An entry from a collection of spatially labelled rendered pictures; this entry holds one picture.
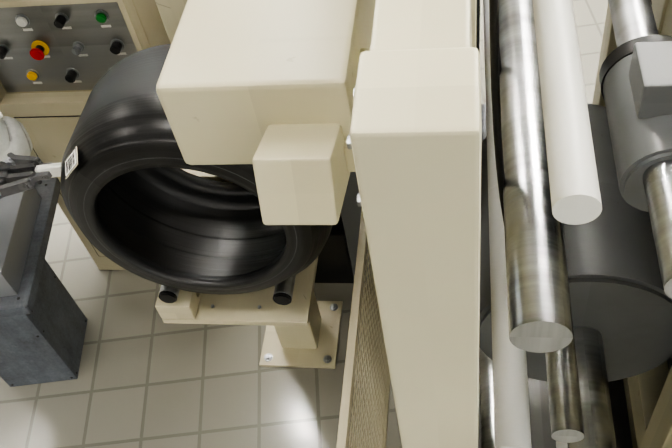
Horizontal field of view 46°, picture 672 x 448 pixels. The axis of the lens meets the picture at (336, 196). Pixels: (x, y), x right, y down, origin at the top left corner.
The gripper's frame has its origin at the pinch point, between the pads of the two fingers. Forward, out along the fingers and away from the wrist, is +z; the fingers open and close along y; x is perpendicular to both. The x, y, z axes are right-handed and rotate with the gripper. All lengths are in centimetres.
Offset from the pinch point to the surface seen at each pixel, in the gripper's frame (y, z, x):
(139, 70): 5.8, 29.0, -18.6
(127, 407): 2, -43, 119
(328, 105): -36, 79, -41
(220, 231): 8.2, 23.7, 36.0
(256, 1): -19, 68, -46
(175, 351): 24, -32, 120
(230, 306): -7, 25, 47
